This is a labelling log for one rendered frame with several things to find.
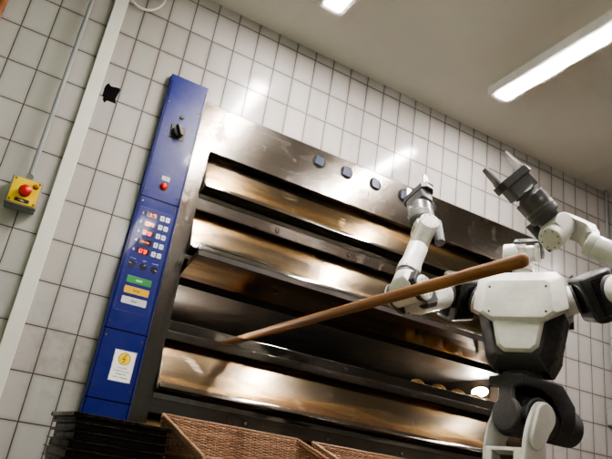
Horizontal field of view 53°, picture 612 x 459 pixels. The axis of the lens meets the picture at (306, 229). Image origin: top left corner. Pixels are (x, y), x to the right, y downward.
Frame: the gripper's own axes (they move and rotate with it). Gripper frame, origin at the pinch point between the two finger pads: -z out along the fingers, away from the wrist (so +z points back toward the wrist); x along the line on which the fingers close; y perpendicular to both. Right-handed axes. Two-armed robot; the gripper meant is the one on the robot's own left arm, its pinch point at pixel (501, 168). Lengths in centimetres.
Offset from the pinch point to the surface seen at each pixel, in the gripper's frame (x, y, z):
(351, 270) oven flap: 23, 108, -14
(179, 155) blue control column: 58, 69, -88
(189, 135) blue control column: 49, 71, -93
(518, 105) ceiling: -100, 112, -28
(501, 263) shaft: 36, -34, 18
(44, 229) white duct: 113, 52, -85
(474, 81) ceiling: -83, 100, -48
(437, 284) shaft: 43.2, -15.9, 13.1
